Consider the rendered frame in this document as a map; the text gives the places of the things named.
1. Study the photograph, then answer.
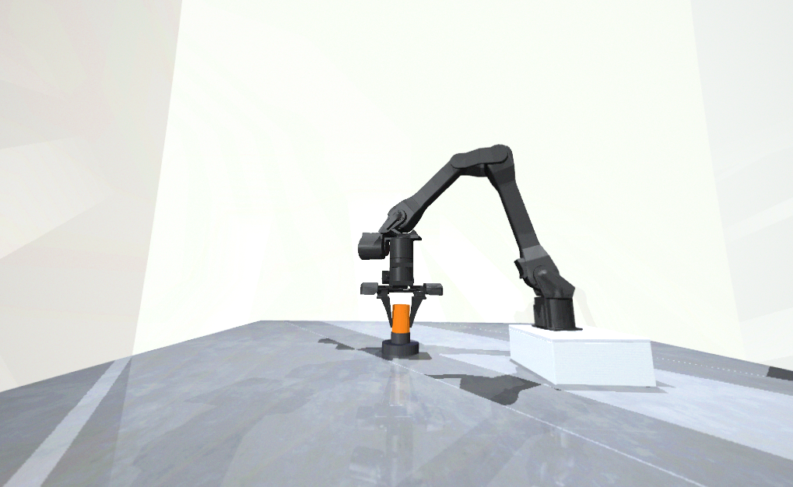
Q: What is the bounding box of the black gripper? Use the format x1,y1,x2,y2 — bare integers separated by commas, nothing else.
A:
360,258,444,328

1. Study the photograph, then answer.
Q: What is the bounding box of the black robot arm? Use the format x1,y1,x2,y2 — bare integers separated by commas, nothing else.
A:
358,144,583,331

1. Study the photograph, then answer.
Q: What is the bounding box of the orange knob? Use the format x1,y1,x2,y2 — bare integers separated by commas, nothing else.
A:
392,304,410,333

